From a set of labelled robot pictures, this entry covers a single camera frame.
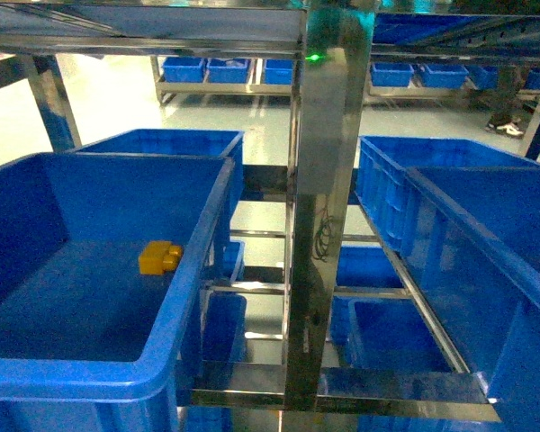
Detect blue bin rear left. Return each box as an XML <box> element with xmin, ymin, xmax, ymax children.
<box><xmin>74</xmin><ymin>129</ymin><xmax>244</xmax><ymax>217</ymax></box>

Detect yellow block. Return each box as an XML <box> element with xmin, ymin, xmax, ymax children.
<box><xmin>138</xmin><ymin>240</ymin><xmax>184</xmax><ymax>275</ymax></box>

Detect blue bin rear right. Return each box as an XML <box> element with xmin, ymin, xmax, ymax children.
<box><xmin>355</xmin><ymin>136</ymin><xmax>540</xmax><ymax>252</ymax></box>

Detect central steel rack post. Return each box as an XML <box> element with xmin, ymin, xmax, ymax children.
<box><xmin>283</xmin><ymin>1</ymin><xmax>379</xmax><ymax>411</ymax></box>

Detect blue lower bin left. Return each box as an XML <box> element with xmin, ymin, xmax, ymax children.
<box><xmin>202</xmin><ymin>240</ymin><xmax>248</xmax><ymax>362</ymax></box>

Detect large blue bin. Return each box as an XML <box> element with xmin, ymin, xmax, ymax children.
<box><xmin>400</xmin><ymin>166</ymin><xmax>540</xmax><ymax>431</ymax></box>
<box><xmin>0</xmin><ymin>153</ymin><xmax>234</xmax><ymax>431</ymax></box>

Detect large blue right bin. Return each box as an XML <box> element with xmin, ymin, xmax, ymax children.
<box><xmin>400</xmin><ymin>166</ymin><xmax>540</xmax><ymax>431</ymax></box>

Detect blue lower bin right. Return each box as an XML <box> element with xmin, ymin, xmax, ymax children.
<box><xmin>330</xmin><ymin>246</ymin><xmax>451</xmax><ymax>373</ymax></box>

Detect large blue left bin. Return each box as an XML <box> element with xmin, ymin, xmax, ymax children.
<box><xmin>0</xmin><ymin>153</ymin><xmax>234</xmax><ymax>431</ymax></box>

